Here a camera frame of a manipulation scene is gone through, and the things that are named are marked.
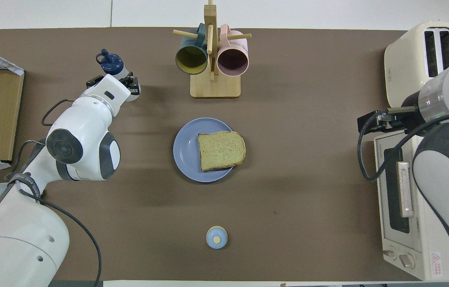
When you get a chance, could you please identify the small blue dome bell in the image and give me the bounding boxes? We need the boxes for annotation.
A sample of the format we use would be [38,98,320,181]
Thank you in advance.
[206,226,228,250]

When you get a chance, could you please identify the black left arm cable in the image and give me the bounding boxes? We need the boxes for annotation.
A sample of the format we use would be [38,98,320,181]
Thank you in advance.
[0,99,102,287]

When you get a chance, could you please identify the brown table mat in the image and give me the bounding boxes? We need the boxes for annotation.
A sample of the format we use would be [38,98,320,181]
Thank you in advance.
[0,27,449,281]

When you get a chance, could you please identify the white toaster oven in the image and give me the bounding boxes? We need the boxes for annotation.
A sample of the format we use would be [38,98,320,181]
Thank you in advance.
[374,130,449,281]

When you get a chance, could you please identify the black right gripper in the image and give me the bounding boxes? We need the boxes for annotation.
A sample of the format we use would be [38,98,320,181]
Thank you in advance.
[357,93,426,134]

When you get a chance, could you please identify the translucent squeeze bottle blue cap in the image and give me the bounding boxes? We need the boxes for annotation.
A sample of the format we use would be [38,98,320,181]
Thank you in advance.
[96,49,141,102]

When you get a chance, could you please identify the cream two-slot toaster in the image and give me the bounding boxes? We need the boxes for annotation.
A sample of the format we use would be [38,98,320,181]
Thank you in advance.
[384,22,449,114]

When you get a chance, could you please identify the wooden mug tree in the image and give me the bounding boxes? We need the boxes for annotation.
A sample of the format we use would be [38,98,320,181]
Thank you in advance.
[173,0,252,98]

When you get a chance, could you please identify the blue round plate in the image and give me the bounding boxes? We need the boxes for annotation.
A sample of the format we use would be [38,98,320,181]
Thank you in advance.
[173,118,238,183]

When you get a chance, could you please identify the toasted bread slice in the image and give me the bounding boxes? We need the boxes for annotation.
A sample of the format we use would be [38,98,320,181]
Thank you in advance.
[198,131,246,172]

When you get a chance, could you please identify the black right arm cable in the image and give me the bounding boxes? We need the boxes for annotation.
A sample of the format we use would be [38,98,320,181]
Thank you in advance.
[358,110,449,279]

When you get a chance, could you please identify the pink mug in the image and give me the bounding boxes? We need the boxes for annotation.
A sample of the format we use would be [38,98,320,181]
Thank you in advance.
[217,24,249,77]

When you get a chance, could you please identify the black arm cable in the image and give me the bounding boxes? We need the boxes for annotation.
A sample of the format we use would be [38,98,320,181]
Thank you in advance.
[358,110,449,279]
[0,99,102,287]

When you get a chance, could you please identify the dark teal mug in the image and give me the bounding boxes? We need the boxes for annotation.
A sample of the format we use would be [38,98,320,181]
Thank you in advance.
[175,23,209,75]

